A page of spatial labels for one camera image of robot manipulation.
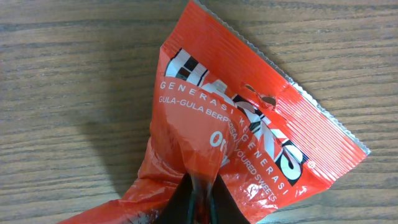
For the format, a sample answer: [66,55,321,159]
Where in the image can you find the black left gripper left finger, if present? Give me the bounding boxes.
[153,174,195,224]

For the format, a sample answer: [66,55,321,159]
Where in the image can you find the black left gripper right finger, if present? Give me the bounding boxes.
[210,174,250,224]

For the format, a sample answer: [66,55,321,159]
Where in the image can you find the red Hacks candy bag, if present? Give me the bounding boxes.
[69,1,370,223]

